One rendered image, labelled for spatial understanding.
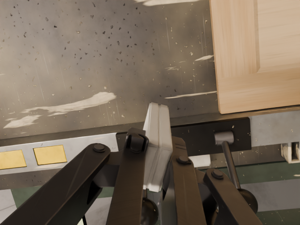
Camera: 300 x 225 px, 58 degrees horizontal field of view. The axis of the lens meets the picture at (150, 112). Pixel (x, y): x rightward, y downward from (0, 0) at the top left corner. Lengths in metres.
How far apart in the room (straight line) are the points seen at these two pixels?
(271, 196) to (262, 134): 2.02
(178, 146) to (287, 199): 2.20
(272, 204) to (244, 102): 2.07
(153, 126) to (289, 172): 0.45
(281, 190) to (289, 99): 1.92
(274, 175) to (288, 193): 1.74
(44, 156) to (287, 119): 0.38
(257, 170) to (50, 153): 0.38
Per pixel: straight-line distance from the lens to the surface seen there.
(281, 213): 0.63
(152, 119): 0.18
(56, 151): 0.47
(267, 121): 0.44
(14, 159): 0.50
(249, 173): 0.57
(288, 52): 0.45
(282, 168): 0.58
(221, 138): 0.41
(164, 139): 0.16
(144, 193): 0.37
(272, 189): 2.40
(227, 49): 0.42
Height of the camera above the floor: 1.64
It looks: 28 degrees down
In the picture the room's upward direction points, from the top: 107 degrees counter-clockwise
